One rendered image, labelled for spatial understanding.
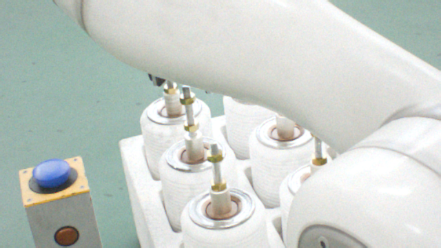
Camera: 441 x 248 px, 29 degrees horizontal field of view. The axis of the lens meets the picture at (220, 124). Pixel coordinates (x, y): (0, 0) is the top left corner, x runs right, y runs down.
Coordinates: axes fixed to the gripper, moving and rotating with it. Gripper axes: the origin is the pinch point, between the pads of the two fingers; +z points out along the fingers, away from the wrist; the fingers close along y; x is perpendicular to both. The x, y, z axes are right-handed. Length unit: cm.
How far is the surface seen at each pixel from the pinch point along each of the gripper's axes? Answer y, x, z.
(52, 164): -8.4, -16.3, 3.0
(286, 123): 9.6, 6.7, 9.0
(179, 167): -0.4, -3.6, 10.6
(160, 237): -1.9, -8.2, 18.0
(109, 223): -24.5, 11.1, 36.1
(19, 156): -51, 24, 36
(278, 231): 10.3, -0.2, 20.4
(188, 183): 1.1, -4.7, 11.9
